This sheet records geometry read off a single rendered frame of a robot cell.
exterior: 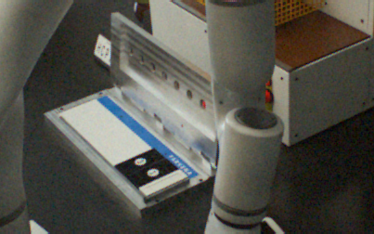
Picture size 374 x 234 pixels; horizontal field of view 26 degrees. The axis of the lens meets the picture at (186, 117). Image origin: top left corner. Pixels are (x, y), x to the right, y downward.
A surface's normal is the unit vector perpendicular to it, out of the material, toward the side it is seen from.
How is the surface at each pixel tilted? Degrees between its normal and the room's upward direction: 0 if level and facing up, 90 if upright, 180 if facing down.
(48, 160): 0
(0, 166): 32
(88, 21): 0
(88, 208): 0
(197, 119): 81
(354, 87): 90
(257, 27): 87
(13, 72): 84
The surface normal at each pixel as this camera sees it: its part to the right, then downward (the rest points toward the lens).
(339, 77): 0.55, 0.43
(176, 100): -0.83, 0.21
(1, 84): 0.46, 0.27
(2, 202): 0.69, 0.22
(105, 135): -0.07, -0.83
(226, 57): -0.52, 0.47
